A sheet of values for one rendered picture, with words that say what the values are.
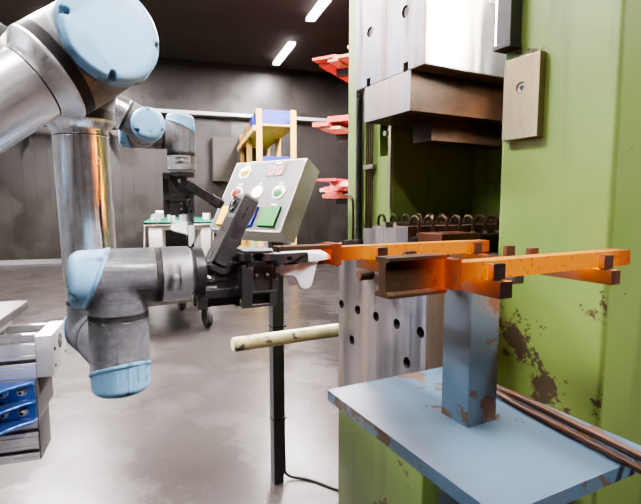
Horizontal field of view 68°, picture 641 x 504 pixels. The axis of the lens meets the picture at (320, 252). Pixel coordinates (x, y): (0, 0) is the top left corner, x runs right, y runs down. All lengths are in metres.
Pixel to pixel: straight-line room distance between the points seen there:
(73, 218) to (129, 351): 0.22
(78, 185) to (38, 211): 8.98
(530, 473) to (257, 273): 0.44
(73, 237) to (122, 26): 0.30
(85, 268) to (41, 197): 9.08
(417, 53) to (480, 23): 0.19
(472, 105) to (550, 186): 0.36
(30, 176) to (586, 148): 9.28
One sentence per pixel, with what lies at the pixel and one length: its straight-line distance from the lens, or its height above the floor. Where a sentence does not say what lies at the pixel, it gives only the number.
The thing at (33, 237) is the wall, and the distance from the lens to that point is 9.77.
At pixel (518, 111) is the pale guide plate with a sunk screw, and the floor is 1.24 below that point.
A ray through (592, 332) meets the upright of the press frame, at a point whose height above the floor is 0.80.
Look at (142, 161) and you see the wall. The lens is 9.53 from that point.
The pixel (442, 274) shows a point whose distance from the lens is 0.56.
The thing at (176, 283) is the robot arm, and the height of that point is 0.94.
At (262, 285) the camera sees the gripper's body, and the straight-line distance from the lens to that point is 0.69.
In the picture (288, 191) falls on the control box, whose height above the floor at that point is 1.09.
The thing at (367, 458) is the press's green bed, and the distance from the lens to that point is 1.38.
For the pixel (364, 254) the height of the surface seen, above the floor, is 0.96.
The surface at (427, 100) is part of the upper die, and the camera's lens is 1.24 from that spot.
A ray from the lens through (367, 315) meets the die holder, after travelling 1.24.
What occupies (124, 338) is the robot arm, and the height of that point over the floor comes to 0.88.
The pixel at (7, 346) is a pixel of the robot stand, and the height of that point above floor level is 0.76.
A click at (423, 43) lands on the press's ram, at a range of 1.20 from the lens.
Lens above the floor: 1.05
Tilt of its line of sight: 6 degrees down
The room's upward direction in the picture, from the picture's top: straight up
